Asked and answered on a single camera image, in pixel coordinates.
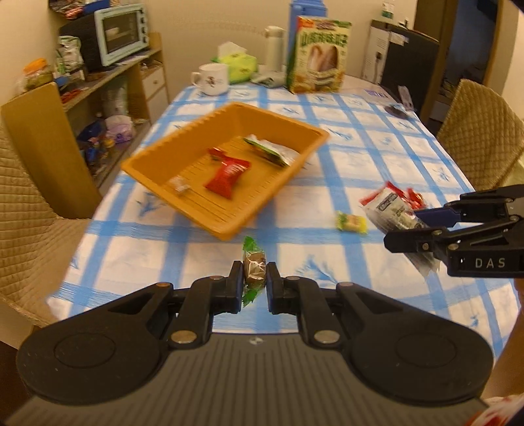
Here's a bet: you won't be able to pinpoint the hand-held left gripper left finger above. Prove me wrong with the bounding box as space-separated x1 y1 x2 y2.
105 261 245 351

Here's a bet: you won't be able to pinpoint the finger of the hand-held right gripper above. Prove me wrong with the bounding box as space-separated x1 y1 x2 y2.
384 215 519 255
418 184 524 228

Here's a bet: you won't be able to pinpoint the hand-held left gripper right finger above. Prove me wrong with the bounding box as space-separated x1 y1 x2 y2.
266 262 407 350

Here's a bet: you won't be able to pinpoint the green brown candy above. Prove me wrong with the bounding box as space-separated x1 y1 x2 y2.
241 236 269 308

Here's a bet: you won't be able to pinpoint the small red candy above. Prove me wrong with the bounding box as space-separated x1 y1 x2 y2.
403 187 428 210

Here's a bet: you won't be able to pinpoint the clear grey snack packet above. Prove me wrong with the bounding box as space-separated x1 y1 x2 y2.
364 192 440 275

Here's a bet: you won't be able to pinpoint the yellow green candy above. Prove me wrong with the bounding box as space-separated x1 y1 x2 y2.
336 211 368 234

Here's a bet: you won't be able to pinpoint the orange plastic tray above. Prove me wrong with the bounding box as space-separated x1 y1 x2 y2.
121 102 330 242

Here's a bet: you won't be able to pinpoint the large red snack packet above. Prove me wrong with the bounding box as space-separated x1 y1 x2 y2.
205 147 252 201

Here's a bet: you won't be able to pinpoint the tan candy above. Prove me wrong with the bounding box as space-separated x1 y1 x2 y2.
169 175 192 195

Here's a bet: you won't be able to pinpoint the long green snack packet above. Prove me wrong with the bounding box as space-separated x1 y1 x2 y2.
243 134 301 168

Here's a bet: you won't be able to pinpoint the quilted beige chair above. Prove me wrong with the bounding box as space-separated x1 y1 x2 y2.
0 123 96 328
436 79 524 191

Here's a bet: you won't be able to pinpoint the blue checked tablecloth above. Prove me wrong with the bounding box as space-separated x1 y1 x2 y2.
47 80 522 334

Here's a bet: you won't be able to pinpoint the phone stand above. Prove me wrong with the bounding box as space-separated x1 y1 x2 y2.
384 85 416 119

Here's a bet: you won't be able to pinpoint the black mini fridge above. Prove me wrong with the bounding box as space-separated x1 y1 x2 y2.
362 20 440 119

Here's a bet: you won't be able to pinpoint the person's red patterned clothing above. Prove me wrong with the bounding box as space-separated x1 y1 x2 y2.
467 393 524 426

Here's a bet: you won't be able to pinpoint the purple white bag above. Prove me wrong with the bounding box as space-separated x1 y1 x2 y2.
104 115 137 144

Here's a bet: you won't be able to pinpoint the large sunflower seed bag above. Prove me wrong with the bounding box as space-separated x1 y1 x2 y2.
285 15 353 94

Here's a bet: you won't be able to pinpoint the blue bag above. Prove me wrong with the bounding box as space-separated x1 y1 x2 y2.
77 121 107 165

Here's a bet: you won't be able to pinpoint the crumpled green white wrapper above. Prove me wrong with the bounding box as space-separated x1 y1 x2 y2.
251 71 287 88

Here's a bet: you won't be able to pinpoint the white printed mug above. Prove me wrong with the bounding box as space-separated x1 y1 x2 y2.
191 63 230 96

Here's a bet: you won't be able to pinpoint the green tissue pack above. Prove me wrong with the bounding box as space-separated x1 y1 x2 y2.
217 41 258 85

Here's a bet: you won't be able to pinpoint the wooden shelf unit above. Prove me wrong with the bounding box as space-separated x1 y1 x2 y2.
53 33 170 193

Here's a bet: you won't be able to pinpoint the white thermos bottle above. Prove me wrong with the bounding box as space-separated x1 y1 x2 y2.
263 25 286 72

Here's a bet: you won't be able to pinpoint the blue thermos jug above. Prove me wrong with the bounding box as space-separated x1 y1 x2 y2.
290 0 328 30

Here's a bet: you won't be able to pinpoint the light blue toaster oven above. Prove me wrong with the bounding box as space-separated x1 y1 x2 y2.
94 4 150 67

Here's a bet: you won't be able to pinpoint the silver snack bags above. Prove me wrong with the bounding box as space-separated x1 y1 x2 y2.
56 36 85 77

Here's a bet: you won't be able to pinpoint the jar with orange lid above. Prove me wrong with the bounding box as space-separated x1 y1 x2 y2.
18 58 54 93

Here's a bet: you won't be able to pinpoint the dark red snack bag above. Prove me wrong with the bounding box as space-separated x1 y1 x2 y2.
49 0 88 19

